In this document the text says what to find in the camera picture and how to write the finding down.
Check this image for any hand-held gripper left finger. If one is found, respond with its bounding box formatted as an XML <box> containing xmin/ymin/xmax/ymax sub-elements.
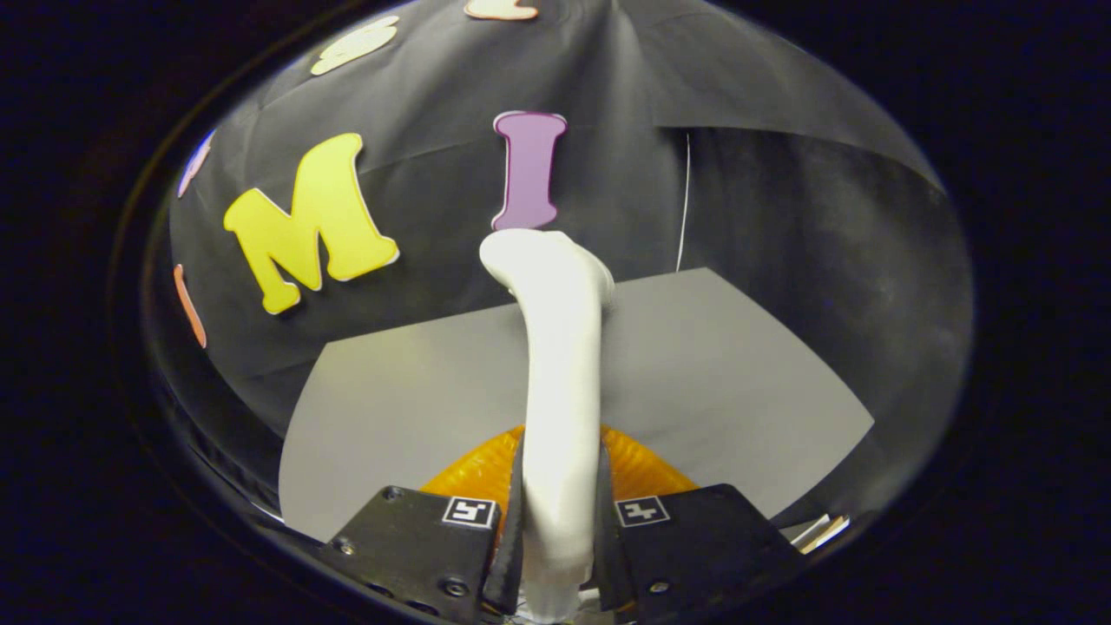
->
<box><xmin>319</xmin><ymin>425</ymin><xmax>528</xmax><ymax>625</ymax></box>

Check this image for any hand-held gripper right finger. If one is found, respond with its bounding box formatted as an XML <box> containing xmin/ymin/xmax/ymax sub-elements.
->
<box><xmin>595</xmin><ymin>425</ymin><xmax>804</xmax><ymax>625</ymax></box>

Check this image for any white garment steamer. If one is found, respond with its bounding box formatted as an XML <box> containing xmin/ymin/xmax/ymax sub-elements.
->
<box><xmin>479</xmin><ymin>228</ymin><xmax>615</xmax><ymax>625</ymax></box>

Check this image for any grey cabinet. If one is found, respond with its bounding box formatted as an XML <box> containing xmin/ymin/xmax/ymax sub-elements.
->
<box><xmin>278</xmin><ymin>267</ymin><xmax>876</xmax><ymax>543</ymax></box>

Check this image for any black backdrop cloth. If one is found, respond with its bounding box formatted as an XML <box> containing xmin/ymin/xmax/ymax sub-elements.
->
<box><xmin>143</xmin><ymin>0</ymin><xmax>973</xmax><ymax>556</ymax></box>

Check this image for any thin white cable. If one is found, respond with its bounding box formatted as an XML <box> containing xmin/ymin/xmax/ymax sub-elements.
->
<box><xmin>675</xmin><ymin>132</ymin><xmax>692</xmax><ymax>274</ymax></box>

